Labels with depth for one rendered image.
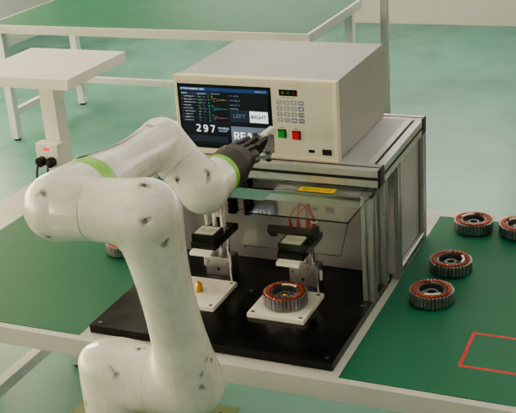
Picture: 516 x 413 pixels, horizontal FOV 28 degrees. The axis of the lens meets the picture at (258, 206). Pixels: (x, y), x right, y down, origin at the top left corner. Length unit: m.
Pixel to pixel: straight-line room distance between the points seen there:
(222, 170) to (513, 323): 0.83
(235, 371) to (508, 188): 3.17
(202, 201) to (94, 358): 0.39
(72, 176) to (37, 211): 0.08
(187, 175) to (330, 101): 0.51
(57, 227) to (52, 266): 1.25
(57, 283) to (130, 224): 1.23
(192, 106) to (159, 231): 0.98
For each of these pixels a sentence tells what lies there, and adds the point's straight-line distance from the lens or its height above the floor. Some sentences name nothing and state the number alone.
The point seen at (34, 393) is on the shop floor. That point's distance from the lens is 3.87.
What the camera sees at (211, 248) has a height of 0.89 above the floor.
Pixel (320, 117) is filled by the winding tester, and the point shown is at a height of 1.23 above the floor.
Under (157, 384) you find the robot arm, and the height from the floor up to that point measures 0.96.
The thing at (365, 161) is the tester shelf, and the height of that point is 1.11.
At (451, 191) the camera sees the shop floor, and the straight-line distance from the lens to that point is 5.33.
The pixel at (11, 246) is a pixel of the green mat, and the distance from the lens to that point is 3.18.
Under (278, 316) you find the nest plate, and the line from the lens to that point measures 2.52.
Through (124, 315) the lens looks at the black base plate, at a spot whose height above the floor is 0.77.
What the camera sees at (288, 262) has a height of 0.88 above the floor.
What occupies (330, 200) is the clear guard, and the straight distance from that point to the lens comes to 2.43.
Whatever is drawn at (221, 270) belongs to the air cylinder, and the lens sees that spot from 2.76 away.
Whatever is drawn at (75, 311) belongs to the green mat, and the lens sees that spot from 2.72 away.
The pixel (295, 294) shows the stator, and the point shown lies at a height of 0.82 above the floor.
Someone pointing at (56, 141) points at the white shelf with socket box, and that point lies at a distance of 3.58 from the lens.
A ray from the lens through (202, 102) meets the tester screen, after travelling 2.61.
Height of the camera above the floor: 1.98
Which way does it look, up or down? 22 degrees down
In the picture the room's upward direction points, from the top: 4 degrees counter-clockwise
